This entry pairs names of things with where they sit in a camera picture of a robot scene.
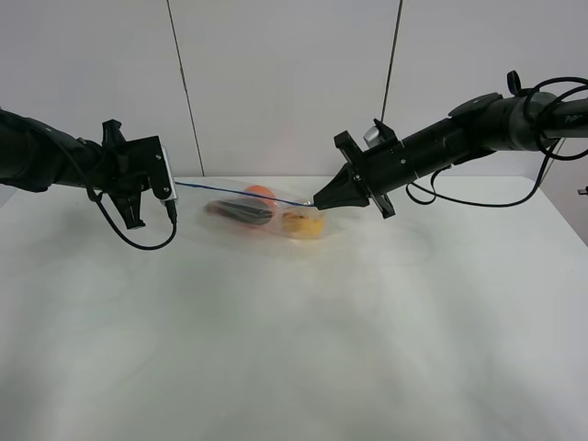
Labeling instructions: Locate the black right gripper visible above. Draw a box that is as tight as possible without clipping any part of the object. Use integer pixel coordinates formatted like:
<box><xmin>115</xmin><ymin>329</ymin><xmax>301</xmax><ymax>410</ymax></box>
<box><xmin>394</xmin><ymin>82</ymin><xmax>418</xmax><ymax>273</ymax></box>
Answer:
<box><xmin>313</xmin><ymin>119</ymin><xmax>409</xmax><ymax>219</ymax></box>

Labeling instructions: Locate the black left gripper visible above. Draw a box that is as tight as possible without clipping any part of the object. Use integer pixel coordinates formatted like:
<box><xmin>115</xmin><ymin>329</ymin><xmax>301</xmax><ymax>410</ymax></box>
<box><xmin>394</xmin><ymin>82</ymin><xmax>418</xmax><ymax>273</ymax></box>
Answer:
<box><xmin>102</xmin><ymin>119</ymin><xmax>164</xmax><ymax>229</ymax></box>

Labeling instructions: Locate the clear zip bag blue seal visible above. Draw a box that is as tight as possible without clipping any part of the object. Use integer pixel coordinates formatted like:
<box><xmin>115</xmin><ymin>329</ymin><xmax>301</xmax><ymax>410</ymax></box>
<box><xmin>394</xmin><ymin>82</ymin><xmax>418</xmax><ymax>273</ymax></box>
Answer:
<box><xmin>175</xmin><ymin>177</ymin><xmax>342</xmax><ymax>243</ymax></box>

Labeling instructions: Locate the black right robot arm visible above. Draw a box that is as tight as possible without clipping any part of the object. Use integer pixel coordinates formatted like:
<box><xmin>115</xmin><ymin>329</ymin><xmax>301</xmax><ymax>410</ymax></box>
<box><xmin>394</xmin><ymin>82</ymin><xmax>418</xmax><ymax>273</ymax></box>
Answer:
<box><xmin>313</xmin><ymin>89</ymin><xmax>587</xmax><ymax>218</ymax></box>

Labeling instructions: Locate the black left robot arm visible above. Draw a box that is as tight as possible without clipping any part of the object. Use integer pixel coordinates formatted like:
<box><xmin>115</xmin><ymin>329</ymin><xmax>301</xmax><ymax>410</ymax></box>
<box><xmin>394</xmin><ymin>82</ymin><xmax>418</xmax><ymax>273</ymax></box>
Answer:
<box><xmin>1</xmin><ymin>110</ymin><xmax>177</xmax><ymax>230</ymax></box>

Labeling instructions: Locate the yellow pear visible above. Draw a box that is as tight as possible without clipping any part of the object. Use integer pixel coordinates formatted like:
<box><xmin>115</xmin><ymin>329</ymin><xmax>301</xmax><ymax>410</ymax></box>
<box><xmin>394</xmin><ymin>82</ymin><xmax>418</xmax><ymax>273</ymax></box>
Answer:
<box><xmin>282</xmin><ymin>211</ymin><xmax>324</xmax><ymax>239</ymax></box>

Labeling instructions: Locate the orange fruit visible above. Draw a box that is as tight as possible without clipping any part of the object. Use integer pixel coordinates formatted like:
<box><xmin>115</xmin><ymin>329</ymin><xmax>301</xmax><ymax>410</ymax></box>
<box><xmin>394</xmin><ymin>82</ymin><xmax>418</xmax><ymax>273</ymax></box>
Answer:
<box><xmin>244</xmin><ymin>185</ymin><xmax>277</xmax><ymax>208</ymax></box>

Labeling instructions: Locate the dark purple eggplant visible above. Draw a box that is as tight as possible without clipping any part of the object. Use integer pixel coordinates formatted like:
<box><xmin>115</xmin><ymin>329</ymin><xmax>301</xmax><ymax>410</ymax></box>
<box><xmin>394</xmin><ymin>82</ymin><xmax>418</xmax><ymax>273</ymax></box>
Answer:
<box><xmin>205</xmin><ymin>198</ymin><xmax>275</xmax><ymax>227</ymax></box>

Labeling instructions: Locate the black left camera cable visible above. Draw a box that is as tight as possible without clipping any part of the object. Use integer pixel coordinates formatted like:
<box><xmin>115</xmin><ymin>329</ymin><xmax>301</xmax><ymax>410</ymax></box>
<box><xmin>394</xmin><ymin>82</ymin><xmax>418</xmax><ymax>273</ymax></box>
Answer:
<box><xmin>59</xmin><ymin>137</ymin><xmax>179</xmax><ymax>252</ymax></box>

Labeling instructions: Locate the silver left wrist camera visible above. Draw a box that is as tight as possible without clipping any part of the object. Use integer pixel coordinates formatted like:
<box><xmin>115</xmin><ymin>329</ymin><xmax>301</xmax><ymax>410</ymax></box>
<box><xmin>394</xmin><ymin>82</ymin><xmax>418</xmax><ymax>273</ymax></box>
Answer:
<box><xmin>158</xmin><ymin>144</ymin><xmax>178</xmax><ymax>202</ymax></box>

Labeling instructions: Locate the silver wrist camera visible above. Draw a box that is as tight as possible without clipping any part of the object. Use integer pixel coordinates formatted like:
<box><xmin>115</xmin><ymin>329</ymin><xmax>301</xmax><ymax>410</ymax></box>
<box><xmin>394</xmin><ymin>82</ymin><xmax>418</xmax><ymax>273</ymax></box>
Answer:
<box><xmin>363</xmin><ymin>126</ymin><xmax>382</xmax><ymax>149</ymax></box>
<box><xmin>158</xmin><ymin>144</ymin><xmax>178</xmax><ymax>202</ymax></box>

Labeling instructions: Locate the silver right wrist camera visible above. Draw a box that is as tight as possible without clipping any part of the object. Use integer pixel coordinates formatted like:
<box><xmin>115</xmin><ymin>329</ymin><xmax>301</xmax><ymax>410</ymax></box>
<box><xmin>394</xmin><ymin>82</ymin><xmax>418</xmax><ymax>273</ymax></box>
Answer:
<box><xmin>363</xmin><ymin>126</ymin><xmax>382</xmax><ymax>149</ymax></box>

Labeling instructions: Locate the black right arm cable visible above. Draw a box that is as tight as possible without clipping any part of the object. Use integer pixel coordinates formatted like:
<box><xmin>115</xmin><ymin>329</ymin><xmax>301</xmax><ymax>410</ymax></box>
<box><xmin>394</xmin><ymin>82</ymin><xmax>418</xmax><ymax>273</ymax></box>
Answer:
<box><xmin>403</xmin><ymin>71</ymin><xmax>588</xmax><ymax>207</ymax></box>

